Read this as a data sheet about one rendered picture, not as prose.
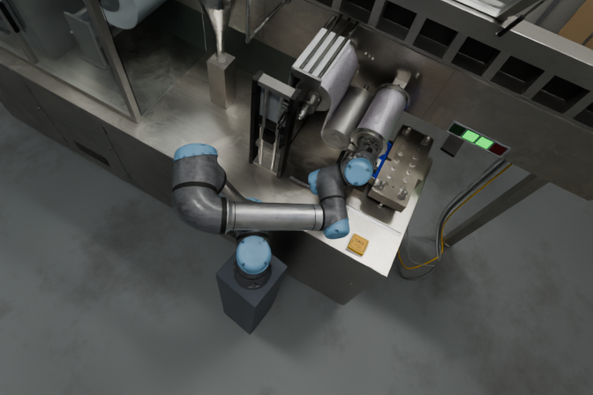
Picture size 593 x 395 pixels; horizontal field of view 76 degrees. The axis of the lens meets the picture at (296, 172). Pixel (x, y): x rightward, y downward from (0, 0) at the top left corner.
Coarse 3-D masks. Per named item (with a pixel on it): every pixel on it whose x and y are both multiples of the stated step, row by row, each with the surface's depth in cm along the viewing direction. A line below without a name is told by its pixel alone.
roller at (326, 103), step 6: (354, 48) 143; (300, 84) 135; (306, 84) 134; (306, 90) 136; (318, 90) 133; (324, 90) 132; (300, 96) 140; (324, 96) 134; (324, 102) 137; (330, 102) 135; (318, 108) 141; (324, 108) 139
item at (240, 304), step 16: (272, 256) 151; (224, 272) 145; (272, 272) 147; (224, 288) 156; (240, 288) 143; (272, 288) 152; (224, 304) 194; (240, 304) 159; (256, 304) 141; (272, 304) 218; (240, 320) 198; (256, 320) 188
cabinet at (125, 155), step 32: (0, 96) 233; (32, 96) 203; (64, 128) 218; (96, 128) 192; (96, 160) 239; (128, 160) 208; (160, 160) 184; (160, 192) 225; (288, 256) 201; (320, 256) 178; (320, 288) 218; (352, 288) 192
